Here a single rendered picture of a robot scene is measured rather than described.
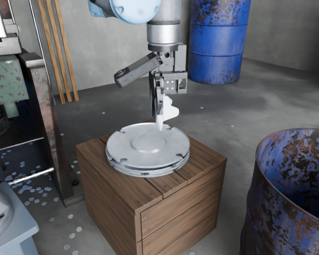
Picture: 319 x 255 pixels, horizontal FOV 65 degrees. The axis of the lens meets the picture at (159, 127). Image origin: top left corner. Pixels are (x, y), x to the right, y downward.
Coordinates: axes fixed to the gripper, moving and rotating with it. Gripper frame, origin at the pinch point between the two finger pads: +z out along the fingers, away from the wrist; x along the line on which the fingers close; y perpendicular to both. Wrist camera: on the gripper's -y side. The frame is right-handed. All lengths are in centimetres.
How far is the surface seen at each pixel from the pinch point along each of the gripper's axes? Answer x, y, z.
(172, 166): 2.7, 5.8, 18.1
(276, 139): -3.1, 36.3, 8.9
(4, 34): 45, -45, -18
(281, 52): 231, 214, 39
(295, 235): -30.7, 22.7, 13.3
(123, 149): 13.3, -8.5, 16.3
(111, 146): 16.1, -12.6, 16.3
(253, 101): 123, 113, 55
